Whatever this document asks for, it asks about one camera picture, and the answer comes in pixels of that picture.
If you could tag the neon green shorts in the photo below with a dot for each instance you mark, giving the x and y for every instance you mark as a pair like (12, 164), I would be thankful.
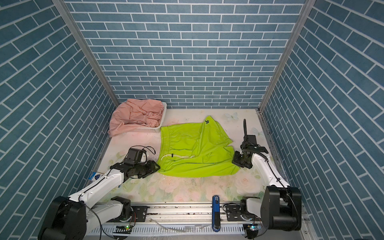
(196, 150)

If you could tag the pink shorts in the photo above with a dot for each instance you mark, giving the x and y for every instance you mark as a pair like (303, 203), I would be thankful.
(134, 114)

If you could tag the blue handheld tool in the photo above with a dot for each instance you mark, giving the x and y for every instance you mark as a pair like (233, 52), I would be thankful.
(216, 220)

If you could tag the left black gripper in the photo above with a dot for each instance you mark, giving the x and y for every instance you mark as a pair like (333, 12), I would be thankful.
(152, 168)

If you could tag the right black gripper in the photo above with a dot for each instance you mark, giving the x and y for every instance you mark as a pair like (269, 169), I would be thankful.
(236, 160)

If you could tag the white slotted cable duct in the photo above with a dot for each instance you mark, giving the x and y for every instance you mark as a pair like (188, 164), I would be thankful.
(171, 230)

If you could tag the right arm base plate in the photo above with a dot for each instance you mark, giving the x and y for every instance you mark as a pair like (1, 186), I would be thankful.
(233, 212)

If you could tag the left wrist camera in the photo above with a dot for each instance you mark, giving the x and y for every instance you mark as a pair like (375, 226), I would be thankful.
(135, 156)

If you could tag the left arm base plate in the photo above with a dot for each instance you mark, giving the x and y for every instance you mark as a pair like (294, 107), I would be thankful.
(140, 212)

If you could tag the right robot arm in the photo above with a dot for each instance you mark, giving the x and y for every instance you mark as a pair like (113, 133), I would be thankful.
(280, 208)

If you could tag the aluminium front rail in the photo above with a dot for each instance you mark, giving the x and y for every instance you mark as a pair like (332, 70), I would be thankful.
(184, 213)

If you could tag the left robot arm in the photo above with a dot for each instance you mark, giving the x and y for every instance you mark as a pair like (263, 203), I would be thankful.
(71, 218)

